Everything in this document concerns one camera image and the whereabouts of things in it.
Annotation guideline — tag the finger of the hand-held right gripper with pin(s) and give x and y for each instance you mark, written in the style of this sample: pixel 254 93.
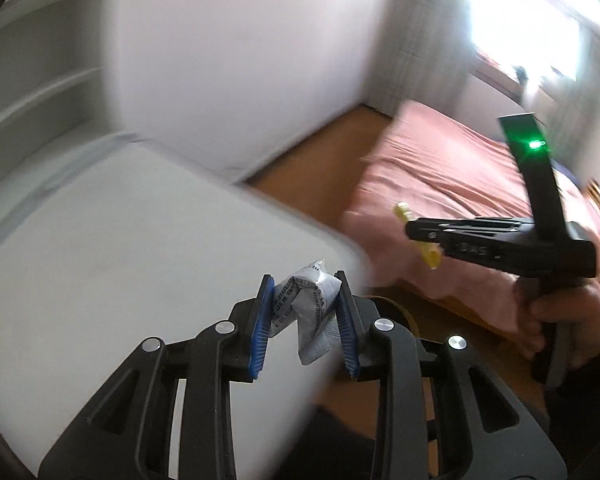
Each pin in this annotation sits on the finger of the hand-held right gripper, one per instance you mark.
pixel 485 224
pixel 425 232

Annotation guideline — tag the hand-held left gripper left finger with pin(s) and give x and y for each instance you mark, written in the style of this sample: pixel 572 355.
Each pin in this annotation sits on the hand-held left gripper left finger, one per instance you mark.
pixel 260 332

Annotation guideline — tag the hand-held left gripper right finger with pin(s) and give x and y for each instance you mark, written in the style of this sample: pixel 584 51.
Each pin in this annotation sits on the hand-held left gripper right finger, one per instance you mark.
pixel 347 336

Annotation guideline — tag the yellow plastic wrapper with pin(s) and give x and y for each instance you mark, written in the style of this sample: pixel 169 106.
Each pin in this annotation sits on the yellow plastic wrapper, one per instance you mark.
pixel 431 255

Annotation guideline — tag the grey foil packet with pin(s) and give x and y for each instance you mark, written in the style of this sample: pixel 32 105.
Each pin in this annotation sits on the grey foil packet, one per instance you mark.
pixel 310 305

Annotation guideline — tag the dark bin with yellow rim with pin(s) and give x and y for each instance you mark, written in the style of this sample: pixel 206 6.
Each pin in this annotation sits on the dark bin with yellow rim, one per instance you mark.
pixel 402 317

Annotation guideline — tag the person's right hand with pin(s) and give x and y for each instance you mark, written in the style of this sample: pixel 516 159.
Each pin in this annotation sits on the person's right hand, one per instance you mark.
pixel 580 320

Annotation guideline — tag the bed with pink sheet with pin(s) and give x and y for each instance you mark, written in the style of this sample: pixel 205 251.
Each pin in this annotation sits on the bed with pink sheet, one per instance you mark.
pixel 430 175

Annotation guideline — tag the bright window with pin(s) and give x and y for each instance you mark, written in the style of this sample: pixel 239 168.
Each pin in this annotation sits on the bright window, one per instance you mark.
pixel 530 15

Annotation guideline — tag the white wall shelf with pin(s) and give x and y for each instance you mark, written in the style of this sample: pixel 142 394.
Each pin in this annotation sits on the white wall shelf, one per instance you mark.
pixel 35 60

